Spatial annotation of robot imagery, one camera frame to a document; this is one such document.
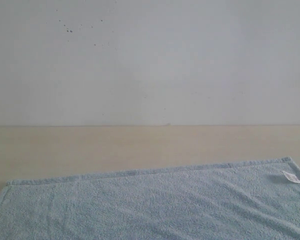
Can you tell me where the light blue terry towel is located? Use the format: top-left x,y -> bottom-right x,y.
0,157 -> 300,240

